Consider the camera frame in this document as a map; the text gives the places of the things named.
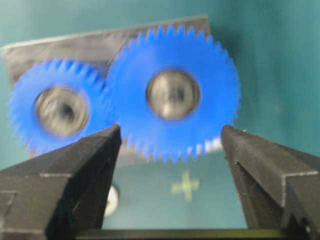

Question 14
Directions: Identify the near blue plastic gear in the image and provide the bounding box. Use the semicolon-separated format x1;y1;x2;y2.
8;58;114;155

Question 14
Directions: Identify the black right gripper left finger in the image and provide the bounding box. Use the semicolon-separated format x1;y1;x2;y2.
0;125;122;240

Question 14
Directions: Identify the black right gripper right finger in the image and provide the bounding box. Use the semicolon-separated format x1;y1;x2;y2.
221;125;320;240

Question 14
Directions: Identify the far blue plastic gear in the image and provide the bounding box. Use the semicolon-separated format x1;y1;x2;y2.
106;25;241;163

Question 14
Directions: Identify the blue plastic gear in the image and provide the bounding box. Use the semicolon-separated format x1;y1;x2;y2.
106;25;241;163
8;58;114;155

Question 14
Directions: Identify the far threaded steel shaft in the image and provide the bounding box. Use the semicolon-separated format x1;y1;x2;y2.
160;82;186;110

